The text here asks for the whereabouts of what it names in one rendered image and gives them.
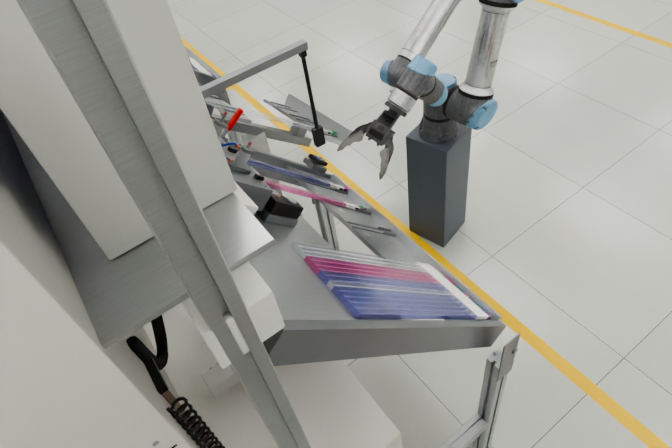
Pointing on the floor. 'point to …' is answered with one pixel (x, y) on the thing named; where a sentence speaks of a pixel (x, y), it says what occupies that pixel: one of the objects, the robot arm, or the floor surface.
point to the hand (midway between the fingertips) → (357, 166)
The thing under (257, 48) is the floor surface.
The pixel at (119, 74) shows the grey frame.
